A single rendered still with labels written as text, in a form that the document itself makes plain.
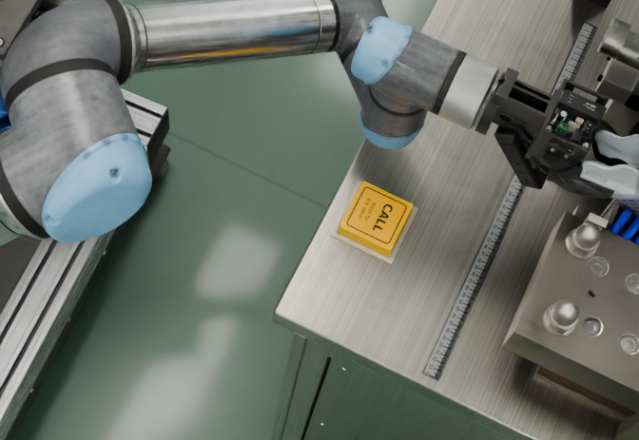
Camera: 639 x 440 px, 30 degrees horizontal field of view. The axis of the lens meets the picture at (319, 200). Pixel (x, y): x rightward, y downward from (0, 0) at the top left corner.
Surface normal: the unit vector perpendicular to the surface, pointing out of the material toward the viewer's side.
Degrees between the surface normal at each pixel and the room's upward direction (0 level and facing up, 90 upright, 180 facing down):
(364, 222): 0
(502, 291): 0
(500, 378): 0
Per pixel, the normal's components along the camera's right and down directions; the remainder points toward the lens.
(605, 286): 0.08, -0.39
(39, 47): -0.12, -0.52
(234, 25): 0.52, -0.04
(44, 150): -0.29, -0.17
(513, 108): -0.43, 0.82
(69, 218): 0.48, 0.80
